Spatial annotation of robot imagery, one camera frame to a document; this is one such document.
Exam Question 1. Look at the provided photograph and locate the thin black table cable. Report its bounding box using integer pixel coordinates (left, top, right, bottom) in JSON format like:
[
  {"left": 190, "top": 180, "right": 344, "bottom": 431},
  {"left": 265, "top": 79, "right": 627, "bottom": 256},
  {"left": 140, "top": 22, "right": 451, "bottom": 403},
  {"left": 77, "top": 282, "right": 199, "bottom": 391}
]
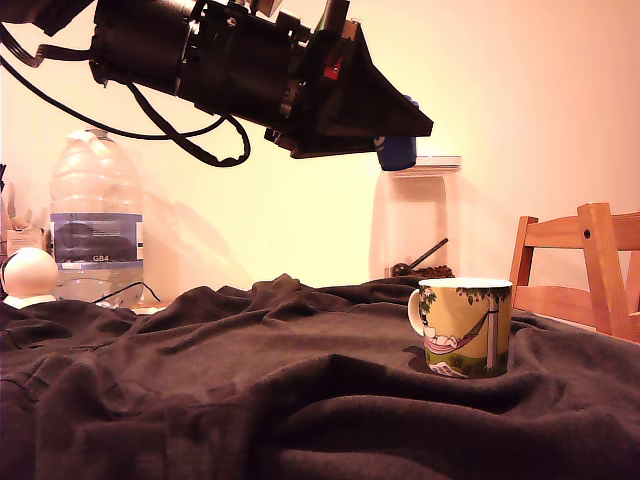
[{"left": 92, "top": 280, "right": 163, "bottom": 308}]

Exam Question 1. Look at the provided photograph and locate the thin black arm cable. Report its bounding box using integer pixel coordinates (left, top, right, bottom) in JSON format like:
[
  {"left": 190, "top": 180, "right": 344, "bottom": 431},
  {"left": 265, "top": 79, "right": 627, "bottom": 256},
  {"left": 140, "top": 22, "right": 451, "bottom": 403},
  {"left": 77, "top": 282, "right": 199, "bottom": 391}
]
[{"left": 0, "top": 53, "right": 236, "bottom": 140}]

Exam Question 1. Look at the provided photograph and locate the cartoon print coffee mug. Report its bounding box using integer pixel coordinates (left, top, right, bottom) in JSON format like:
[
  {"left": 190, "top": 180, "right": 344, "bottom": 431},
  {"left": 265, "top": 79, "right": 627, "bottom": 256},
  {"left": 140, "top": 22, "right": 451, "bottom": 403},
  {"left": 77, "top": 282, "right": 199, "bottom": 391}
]
[{"left": 406, "top": 277, "right": 515, "bottom": 380}]

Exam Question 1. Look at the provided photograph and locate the black scoop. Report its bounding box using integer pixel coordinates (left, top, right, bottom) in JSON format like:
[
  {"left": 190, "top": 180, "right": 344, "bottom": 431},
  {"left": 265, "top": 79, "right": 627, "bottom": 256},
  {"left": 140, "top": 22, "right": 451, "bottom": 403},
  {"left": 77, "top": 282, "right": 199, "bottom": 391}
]
[{"left": 391, "top": 237, "right": 450, "bottom": 278}]

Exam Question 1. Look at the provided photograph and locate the large clear water bottle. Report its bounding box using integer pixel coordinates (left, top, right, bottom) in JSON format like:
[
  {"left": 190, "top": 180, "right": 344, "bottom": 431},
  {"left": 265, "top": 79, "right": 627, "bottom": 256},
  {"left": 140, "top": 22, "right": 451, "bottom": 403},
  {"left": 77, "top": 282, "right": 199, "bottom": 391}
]
[{"left": 48, "top": 127, "right": 146, "bottom": 307}]

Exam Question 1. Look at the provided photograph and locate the small beige carton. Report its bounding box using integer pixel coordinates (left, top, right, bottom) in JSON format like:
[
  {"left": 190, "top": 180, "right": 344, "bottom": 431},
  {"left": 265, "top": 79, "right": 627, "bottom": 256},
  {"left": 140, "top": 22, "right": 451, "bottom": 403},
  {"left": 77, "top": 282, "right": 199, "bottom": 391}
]
[{"left": 3, "top": 225, "right": 54, "bottom": 257}]

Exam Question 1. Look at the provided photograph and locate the coffee beans pile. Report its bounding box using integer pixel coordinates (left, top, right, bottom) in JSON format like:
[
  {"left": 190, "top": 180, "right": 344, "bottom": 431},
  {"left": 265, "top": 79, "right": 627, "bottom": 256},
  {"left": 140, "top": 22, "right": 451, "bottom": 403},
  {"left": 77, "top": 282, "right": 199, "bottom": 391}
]
[{"left": 409, "top": 264, "right": 456, "bottom": 280}]

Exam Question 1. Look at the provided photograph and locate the flat black arm cable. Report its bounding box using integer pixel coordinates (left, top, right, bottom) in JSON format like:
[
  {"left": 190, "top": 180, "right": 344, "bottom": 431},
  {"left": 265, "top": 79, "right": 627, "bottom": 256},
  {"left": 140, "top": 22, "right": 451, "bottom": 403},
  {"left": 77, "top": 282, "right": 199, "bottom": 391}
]
[{"left": 125, "top": 81, "right": 252, "bottom": 169}]

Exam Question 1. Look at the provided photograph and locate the blue coffee capsule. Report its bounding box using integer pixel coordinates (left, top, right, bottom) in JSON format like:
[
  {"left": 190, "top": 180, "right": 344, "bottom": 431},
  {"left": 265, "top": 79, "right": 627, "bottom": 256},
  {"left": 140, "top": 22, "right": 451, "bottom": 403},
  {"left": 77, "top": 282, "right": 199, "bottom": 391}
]
[{"left": 375, "top": 94, "right": 420, "bottom": 173}]

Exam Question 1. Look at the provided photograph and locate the wooden chair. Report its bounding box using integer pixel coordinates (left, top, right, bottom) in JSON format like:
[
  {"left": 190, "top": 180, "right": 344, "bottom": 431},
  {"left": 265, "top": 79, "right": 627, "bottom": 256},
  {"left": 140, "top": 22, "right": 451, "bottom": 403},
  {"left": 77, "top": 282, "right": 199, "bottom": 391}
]
[{"left": 508, "top": 201, "right": 640, "bottom": 345}]

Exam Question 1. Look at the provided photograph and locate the glass jar with white lid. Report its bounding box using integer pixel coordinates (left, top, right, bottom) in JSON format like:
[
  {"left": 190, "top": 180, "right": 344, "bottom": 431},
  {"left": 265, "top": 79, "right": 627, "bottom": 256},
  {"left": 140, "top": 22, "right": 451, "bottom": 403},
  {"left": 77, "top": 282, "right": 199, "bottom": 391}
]
[{"left": 369, "top": 155, "right": 464, "bottom": 281}]

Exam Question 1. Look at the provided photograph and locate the ribbed black arm cable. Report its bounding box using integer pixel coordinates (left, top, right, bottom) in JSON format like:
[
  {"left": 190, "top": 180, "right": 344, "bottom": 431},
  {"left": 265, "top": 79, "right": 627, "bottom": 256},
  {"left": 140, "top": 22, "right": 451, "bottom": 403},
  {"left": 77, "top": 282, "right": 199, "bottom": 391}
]
[{"left": 0, "top": 20, "right": 97, "bottom": 70}]

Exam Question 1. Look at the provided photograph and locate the dark crumpled cloth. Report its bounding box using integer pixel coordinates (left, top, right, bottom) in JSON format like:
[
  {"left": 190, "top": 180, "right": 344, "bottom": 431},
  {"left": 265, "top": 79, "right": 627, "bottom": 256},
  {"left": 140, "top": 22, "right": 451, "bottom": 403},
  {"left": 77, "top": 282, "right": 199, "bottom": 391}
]
[{"left": 0, "top": 272, "right": 640, "bottom": 480}]

